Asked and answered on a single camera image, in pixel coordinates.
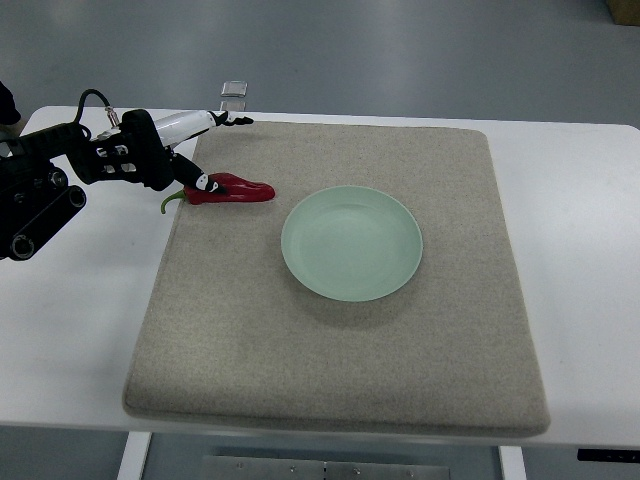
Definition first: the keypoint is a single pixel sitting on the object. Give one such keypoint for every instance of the white table leg left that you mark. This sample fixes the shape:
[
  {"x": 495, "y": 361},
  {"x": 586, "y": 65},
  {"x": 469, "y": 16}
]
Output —
[{"x": 134, "y": 456}]

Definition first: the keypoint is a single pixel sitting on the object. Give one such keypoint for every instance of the person in black clothing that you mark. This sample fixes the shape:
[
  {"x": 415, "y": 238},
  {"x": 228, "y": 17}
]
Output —
[{"x": 9, "y": 114}]

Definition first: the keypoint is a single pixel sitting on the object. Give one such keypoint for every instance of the beige fabric cushion mat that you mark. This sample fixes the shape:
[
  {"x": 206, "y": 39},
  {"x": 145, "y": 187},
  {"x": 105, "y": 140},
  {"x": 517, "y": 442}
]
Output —
[{"x": 231, "y": 337}]

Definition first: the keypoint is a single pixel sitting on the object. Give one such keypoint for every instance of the metal table base plate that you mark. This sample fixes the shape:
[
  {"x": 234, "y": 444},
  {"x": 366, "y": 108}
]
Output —
[{"x": 235, "y": 467}]

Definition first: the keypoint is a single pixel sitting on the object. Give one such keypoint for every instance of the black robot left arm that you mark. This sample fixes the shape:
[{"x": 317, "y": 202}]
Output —
[{"x": 37, "y": 200}]

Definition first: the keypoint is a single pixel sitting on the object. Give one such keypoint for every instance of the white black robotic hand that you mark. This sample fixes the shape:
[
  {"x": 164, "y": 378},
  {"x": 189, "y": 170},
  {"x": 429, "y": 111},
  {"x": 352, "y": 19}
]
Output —
[{"x": 142, "y": 150}]

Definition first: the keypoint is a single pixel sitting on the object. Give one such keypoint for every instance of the red pepper with green stem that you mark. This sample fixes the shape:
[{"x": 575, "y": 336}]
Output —
[{"x": 231, "y": 188}]

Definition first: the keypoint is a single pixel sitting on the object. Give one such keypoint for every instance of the cardboard box corner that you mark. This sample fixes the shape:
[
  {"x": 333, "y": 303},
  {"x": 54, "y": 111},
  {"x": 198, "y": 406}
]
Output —
[{"x": 624, "y": 12}]

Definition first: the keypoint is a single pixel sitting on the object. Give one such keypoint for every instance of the white table leg right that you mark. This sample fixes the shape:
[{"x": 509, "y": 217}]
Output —
[{"x": 512, "y": 463}]

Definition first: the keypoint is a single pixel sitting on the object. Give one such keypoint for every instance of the clear floor socket cover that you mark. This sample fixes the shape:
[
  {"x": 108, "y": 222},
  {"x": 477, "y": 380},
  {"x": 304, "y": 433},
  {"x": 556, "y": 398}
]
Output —
[{"x": 234, "y": 89}]

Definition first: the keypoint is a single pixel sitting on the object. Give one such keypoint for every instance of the black table control panel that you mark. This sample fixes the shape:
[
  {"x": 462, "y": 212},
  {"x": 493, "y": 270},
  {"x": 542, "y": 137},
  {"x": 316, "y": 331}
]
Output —
[{"x": 608, "y": 455}]

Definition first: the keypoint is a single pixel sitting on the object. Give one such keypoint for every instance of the light green round plate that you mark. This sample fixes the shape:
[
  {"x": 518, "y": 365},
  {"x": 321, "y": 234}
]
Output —
[{"x": 351, "y": 243}]

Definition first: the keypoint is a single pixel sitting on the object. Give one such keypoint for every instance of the white table leg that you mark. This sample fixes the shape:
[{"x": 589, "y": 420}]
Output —
[
  {"x": 134, "y": 456},
  {"x": 512, "y": 463}
]

